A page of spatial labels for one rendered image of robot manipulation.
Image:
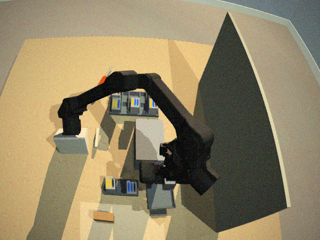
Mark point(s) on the orange-handled screwdriver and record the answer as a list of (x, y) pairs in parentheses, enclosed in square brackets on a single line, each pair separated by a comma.
[(105, 76)]

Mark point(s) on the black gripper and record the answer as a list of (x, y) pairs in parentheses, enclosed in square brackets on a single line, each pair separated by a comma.
[(150, 173)]

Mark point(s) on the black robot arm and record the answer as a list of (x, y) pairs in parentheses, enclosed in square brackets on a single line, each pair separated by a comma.
[(189, 151)]

